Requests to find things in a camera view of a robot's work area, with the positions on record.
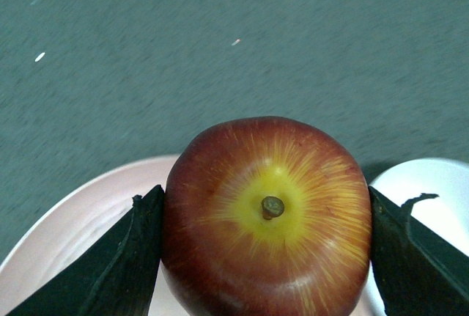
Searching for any light pink bowl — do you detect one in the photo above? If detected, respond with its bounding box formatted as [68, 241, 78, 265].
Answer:
[365, 158, 468, 315]

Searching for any pink plate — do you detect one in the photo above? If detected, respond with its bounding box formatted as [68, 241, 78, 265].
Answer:
[1, 155, 177, 315]

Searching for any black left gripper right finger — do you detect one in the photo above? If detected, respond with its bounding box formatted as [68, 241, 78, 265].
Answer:
[369, 187, 468, 315]

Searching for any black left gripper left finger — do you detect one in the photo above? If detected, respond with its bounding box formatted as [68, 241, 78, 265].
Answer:
[10, 185, 164, 315]

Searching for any red apple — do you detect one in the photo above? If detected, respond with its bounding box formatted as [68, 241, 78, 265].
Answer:
[162, 117, 372, 315]

